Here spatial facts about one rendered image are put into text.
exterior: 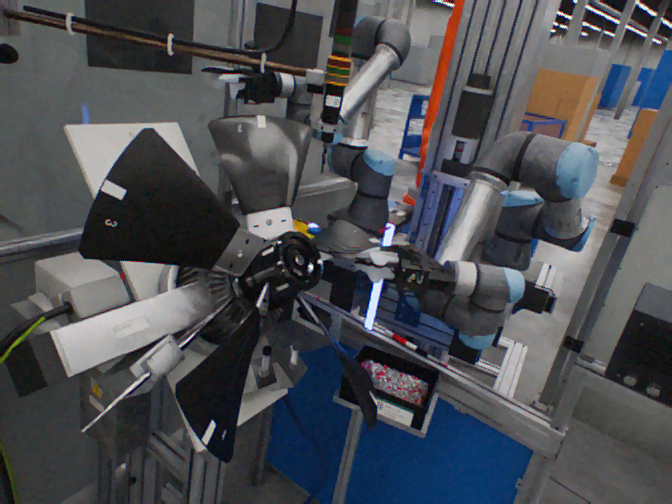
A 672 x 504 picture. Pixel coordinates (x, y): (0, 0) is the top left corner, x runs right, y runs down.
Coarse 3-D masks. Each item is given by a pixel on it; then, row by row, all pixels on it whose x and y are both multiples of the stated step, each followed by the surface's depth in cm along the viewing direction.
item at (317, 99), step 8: (312, 72) 92; (320, 72) 92; (312, 80) 92; (320, 80) 92; (312, 88) 92; (320, 88) 92; (320, 96) 93; (312, 104) 94; (320, 104) 94; (312, 112) 94; (320, 112) 96; (312, 120) 95; (320, 120) 97; (320, 128) 94; (328, 128) 94; (336, 128) 94; (344, 128) 95
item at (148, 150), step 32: (128, 160) 79; (160, 160) 82; (128, 192) 80; (160, 192) 82; (192, 192) 85; (96, 224) 78; (128, 224) 81; (160, 224) 84; (192, 224) 87; (224, 224) 89; (96, 256) 80; (128, 256) 83; (160, 256) 86; (192, 256) 90
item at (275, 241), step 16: (272, 240) 95; (288, 240) 96; (304, 240) 99; (256, 256) 96; (272, 256) 92; (288, 256) 94; (304, 256) 98; (320, 256) 100; (256, 272) 95; (272, 272) 93; (288, 272) 93; (304, 272) 96; (320, 272) 99; (240, 288) 97; (256, 288) 99; (272, 288) 95; (288, 288) 94; (304, 288) 94; (272, 304) 102
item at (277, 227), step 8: (280, 208) 103; (288, 208) 103; (248, 216) 103; (256, 216) 103; (264, 216) 103; (272, 216) 103; (280, 216) 102; (288, 216) 102; (248, 224) 102; (256, 224) 102; (264, 224) 102; (272, 224) 102; (280, 224) 102; (288, 224) 102; (256, 232) 102; (264, 232) 102; (272, 232) 101; (280, 232) 101
